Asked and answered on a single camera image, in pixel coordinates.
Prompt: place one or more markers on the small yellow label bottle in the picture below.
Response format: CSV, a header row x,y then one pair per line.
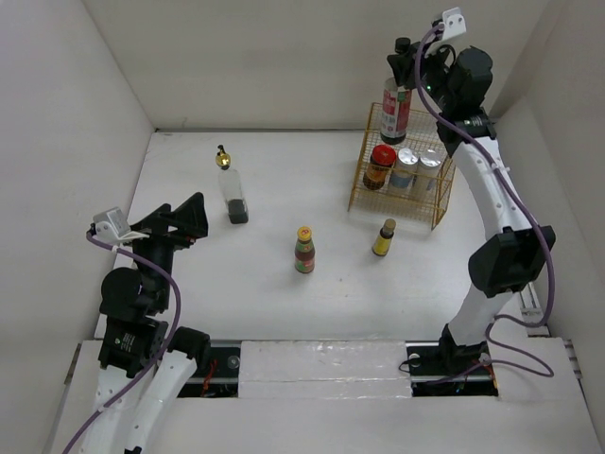
x,y
382,243

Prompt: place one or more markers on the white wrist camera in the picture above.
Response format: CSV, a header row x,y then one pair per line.
x,y
111,226
447,27

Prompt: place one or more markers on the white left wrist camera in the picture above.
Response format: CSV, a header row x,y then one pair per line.
x,y
111,226

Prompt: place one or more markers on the gold wire mesh rack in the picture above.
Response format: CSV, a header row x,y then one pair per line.
x,y
421,135

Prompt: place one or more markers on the black cap vinegar bottle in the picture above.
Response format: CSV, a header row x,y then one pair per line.
x,y
395,104

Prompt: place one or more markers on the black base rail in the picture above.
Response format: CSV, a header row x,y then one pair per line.
x,y
331,369

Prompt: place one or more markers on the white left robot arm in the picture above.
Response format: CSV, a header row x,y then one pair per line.
x,y
146,356

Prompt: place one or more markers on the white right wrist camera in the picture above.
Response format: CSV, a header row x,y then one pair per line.
x,y
447,27

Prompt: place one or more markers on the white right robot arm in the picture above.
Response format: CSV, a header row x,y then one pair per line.
x,y
517,248

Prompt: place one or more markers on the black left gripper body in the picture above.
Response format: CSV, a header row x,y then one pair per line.
x,y
160,246

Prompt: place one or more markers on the yellow cap red sauce bottle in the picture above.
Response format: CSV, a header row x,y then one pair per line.
x,y
304,251

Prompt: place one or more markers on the silver lid salt shaker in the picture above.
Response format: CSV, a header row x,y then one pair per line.
x,y
403,172

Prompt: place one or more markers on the clear gold spout oil bottle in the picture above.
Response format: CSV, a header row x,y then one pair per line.
x,y
231,188

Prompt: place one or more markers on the silver lid spice shaker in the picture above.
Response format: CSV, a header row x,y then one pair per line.
x,y
428,168

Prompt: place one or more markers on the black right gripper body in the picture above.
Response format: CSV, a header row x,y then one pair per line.
x,y
436,73

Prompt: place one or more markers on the red lid chili sauce jar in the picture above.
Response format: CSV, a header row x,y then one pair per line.
x,y
382,160

